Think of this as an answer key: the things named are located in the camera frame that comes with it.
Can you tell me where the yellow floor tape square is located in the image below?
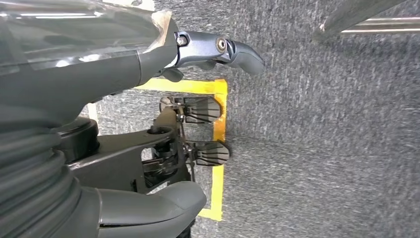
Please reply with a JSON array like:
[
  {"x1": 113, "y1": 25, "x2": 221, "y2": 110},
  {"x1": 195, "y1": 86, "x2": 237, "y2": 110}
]
[{"x1": 134, "y1": 78, "x2": 229, "y2": 222}]

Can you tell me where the stainless steel table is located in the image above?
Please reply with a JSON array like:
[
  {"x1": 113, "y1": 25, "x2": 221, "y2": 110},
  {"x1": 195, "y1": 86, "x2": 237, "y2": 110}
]
[{"x1": 312, "y1": 0, "x2": 420, "y2": 43}]

